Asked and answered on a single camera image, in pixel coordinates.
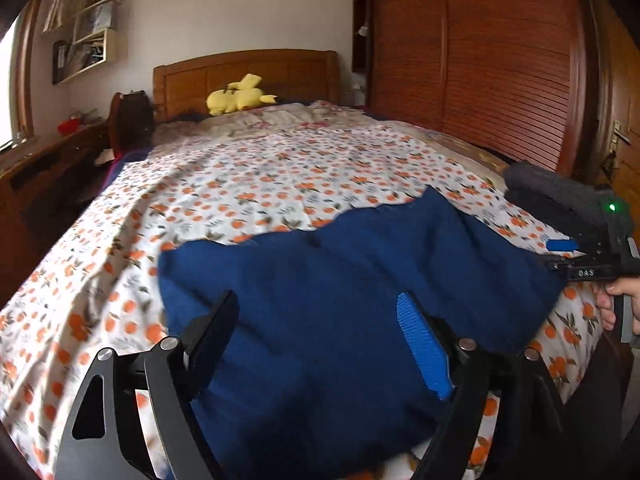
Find wooden wardrobe with louvred doors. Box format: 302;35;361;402
354;0;639;183

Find right hand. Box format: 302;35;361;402
594;278;640;336

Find navy blue coat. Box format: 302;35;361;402
158;190;564;479

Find yellow plush toy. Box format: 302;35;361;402
206;74;277;117

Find window with wooden frame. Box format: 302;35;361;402
1;0;42;153

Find floral quilt near headboard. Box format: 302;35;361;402
152;100;386;149

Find orange print bed sheet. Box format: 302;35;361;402
0;119;604;480

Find wooden headboard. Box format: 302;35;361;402
152;48;343;124

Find red bowl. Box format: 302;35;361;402
58;117;82;136

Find white wall shelf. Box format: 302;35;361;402
43;0;122;86

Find long wooden desk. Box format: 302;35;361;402
1;122;110;302

